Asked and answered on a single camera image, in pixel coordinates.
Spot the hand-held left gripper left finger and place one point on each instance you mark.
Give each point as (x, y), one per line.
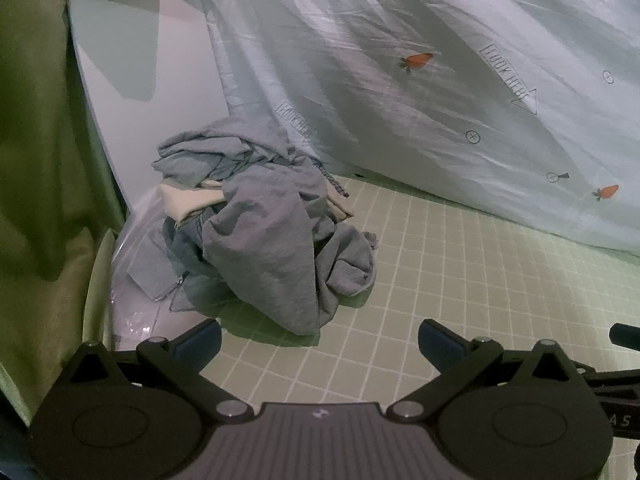
(200, 344)

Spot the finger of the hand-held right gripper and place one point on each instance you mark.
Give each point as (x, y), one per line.
(625, 336)

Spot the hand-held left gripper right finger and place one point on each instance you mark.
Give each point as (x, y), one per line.
(441, 344)

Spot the clear plastic bag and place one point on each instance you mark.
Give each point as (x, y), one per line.
(131, 320)

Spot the cream garment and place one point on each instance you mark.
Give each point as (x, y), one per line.
(187, 202)

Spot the plaid cloth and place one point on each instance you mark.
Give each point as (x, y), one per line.
(334, 182)

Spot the blue-grey garment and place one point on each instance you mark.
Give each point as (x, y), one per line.
(225, 145)

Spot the green curtain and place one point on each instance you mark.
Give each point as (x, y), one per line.
(40, 135)

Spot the light blue carrot-print quilt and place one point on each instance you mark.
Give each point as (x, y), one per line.
(400, 60)

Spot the white panel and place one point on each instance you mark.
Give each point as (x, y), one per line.
(145, 60)

